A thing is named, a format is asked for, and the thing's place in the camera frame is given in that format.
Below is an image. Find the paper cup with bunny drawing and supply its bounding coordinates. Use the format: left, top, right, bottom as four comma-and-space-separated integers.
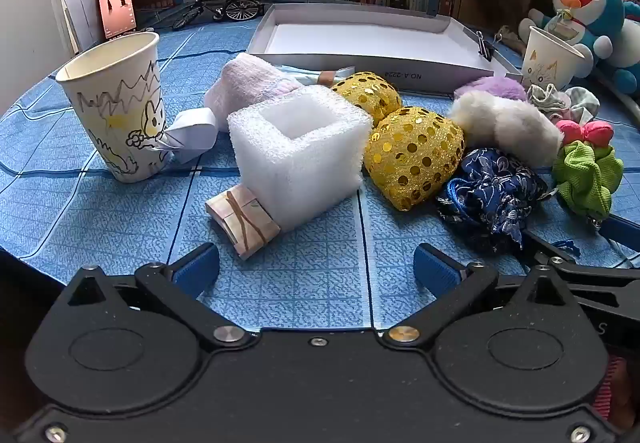
55, 31, 168, 184

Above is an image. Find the gold sequin bow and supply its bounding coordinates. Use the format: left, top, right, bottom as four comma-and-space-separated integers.
331, 71, 466, 212

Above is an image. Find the smartphone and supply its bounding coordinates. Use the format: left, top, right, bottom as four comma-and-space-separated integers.
95, 0, 137, 40

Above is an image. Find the blue robot cat plush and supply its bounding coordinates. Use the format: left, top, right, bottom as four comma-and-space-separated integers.
525, 0, 626, 74

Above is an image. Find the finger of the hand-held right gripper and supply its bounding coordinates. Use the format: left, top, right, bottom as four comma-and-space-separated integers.
522, 229, 640, 298
597, 217, 640, 255

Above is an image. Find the dark blue patterned pouch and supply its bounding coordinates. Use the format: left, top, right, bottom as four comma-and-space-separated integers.
434, 148, 583, 256

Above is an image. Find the banknote bundle with rubber band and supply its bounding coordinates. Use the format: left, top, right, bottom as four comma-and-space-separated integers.
205, 186, 282, 260

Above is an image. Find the purple plush toy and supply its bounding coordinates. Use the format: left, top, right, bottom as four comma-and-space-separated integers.
453, 75, 529, 102

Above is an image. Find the floral cloth scrunchie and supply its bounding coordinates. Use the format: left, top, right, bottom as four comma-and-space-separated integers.
526, 83, 601, 124

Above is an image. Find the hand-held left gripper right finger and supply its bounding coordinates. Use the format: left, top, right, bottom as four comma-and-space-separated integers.
382, 243, 581, 349

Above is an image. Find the blue and white plush toy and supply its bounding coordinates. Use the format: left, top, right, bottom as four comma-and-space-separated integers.
607, 0, 640, 96

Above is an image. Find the green scrunchie with pink flower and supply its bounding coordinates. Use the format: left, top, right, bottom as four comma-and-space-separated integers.
551, 119, 625, 222

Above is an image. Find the white foam block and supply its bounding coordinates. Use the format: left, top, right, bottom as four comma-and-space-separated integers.
227, 85, 374, 229

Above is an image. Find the black toy bicycle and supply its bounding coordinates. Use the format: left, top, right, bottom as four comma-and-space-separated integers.
135, 0, 266, 32

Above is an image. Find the blue face mask packet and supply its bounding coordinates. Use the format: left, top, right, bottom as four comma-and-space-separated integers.
275, 64, 358, 88

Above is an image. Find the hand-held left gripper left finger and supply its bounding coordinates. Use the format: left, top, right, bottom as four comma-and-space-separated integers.
62, 242, 253, 351

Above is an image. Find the blue patterned tablecloth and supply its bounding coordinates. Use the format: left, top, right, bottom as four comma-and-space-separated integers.
0, 18, 640, 331

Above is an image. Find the black binder clip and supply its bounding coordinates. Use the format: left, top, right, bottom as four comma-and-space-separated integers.
475, 30, 503, 62

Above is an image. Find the white cardboard box tray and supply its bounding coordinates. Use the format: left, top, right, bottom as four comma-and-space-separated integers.
247, 3, 523, 91

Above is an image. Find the pink towel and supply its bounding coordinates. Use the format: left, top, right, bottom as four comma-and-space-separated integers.
204, 54, 301, 131

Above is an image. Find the paper cup with cat drawing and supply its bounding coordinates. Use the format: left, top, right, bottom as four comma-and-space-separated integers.
520, 25, 593, 91

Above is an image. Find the pink striped clothing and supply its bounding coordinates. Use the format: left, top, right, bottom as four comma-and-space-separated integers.
592, 355, 640, 434

